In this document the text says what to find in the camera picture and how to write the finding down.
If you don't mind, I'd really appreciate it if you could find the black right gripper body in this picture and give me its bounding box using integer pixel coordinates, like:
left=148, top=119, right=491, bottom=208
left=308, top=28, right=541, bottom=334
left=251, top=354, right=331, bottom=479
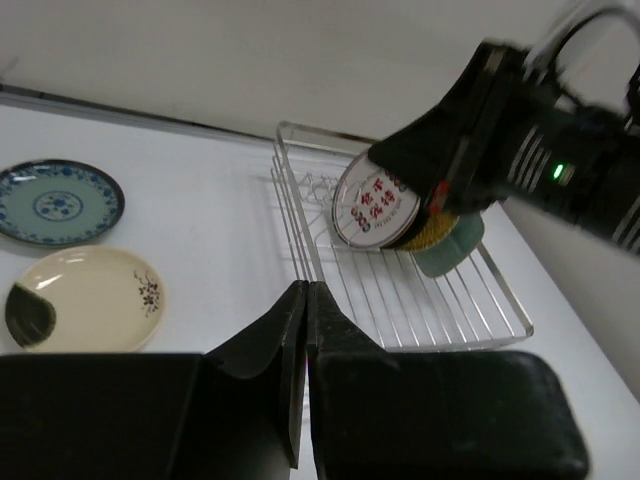
left=367, top=42, right=561, bottom=221

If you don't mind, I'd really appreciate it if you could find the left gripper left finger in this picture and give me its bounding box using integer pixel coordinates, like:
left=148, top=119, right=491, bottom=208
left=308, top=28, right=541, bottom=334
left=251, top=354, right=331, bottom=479
left=205, top=281, right=307, bottom=470

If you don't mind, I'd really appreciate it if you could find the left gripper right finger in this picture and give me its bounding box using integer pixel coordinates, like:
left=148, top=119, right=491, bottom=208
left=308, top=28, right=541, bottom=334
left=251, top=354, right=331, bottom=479
left=306, top=282, right=383, bottom=360

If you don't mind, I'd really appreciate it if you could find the light green rectangular plate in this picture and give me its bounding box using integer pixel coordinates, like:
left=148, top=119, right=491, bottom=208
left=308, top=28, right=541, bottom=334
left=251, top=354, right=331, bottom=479
left=412, top=213, right=485, bottom=278

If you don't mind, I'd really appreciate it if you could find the round bamboo woven plate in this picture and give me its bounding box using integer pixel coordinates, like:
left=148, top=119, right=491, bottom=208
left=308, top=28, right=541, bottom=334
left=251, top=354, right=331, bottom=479
left=398, top=212, right=459, bottom=252

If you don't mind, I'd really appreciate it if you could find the white plate with red characters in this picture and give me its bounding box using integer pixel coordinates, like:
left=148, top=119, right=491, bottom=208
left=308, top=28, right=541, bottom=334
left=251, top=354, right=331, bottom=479
left=331, top=151, right=421, bottom=249

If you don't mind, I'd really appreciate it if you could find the cream plate with black patch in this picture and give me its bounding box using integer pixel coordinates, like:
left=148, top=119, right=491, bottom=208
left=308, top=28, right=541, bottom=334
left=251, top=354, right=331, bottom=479
left=4, top=246, right=167, bottom=353

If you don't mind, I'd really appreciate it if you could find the blue patterned round plate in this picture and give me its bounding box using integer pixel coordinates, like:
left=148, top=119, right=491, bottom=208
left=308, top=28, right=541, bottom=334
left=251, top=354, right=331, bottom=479
left=1, top=159, right=125, bottom=248

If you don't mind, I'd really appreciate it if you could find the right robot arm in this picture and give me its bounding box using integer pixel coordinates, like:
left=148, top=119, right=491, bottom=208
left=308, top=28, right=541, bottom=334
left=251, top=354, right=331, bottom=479
left=368, top=42, right=639, bottom=255

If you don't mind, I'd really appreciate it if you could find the metal wire dish rack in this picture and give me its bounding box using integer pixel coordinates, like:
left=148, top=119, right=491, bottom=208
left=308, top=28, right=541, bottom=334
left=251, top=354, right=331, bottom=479
left=270, top=121, right=534, bottom=351

